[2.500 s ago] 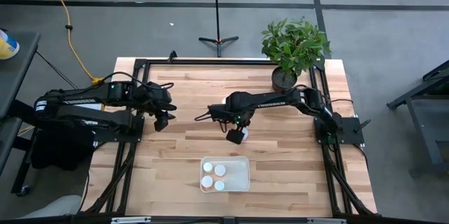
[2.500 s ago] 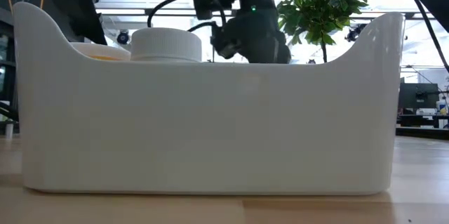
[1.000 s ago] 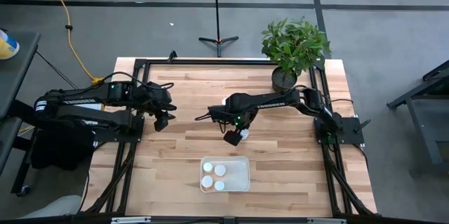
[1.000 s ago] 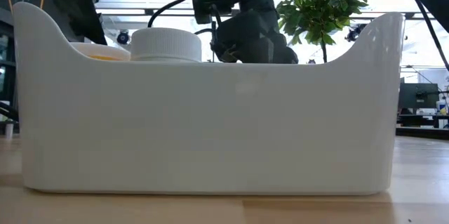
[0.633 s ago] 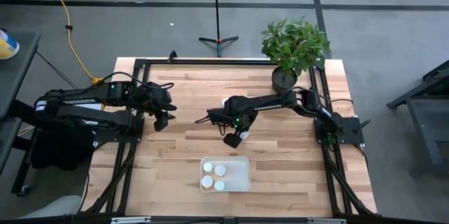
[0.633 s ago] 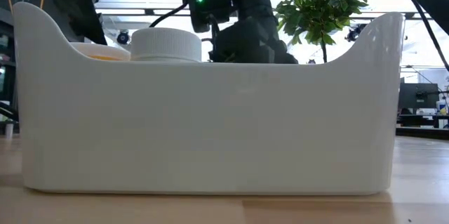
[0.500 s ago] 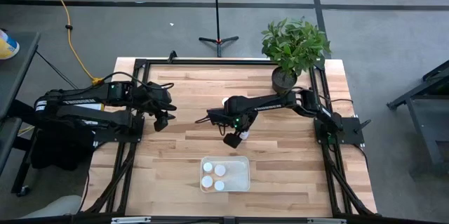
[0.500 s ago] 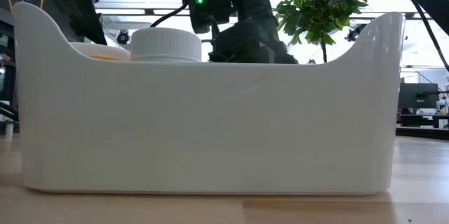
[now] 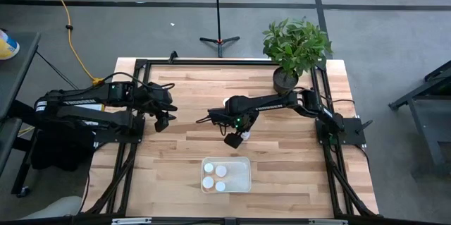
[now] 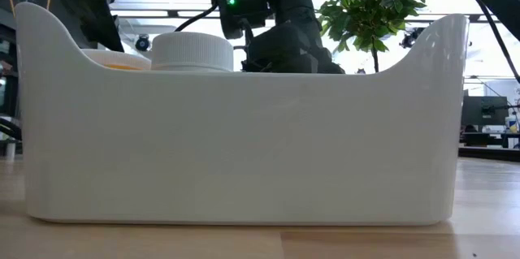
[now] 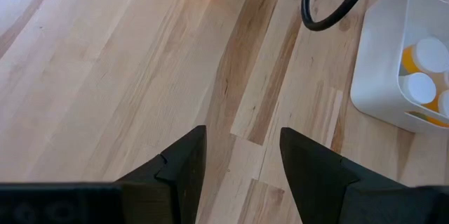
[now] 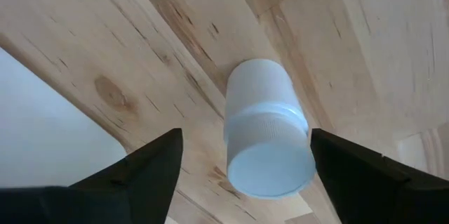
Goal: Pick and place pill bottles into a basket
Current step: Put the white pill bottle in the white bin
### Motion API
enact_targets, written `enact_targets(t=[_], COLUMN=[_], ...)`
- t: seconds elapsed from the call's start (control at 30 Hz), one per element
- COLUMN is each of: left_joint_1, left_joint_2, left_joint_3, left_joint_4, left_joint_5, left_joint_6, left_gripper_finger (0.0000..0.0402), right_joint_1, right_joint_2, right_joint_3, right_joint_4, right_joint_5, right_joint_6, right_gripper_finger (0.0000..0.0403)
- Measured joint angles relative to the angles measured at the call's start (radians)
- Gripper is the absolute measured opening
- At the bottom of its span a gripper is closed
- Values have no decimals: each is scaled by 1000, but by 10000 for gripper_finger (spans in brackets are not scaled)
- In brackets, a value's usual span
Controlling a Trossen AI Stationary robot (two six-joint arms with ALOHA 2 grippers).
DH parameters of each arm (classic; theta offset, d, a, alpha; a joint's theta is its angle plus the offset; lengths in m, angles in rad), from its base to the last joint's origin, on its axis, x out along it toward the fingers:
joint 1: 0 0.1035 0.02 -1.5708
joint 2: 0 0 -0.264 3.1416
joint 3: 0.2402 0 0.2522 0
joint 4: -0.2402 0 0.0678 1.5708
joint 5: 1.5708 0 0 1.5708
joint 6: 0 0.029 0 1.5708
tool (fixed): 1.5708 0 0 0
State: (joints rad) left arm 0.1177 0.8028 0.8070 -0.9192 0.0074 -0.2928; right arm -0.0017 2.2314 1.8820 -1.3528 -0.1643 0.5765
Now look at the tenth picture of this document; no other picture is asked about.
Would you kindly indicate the white bottle cap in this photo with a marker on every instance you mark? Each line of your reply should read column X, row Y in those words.
column 191, row 52

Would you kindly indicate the white plastic basket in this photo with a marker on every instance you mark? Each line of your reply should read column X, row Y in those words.
column 243, row 149

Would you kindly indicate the green potted tree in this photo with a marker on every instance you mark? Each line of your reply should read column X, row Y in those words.
column 365, row 7

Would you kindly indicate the dark shelf rack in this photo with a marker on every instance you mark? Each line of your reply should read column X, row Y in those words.
column 6, row 88

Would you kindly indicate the black computer monitor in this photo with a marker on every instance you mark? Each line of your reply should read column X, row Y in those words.
column 483, row 110

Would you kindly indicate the dark office desk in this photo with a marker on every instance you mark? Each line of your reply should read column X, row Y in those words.
column 487, row 153

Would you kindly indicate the small bottle on desk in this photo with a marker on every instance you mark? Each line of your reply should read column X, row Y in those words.
column 512, row 124

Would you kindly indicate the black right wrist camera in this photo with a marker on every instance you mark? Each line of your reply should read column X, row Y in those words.
column 243, row 7

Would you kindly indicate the round black mounted camera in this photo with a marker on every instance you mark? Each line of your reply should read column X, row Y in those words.
column 142, row 43

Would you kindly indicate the dark overhead frame rail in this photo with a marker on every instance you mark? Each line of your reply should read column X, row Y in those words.
column 162, row 13

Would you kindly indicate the black camera on stand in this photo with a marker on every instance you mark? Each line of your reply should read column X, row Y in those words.
column 412, row 37

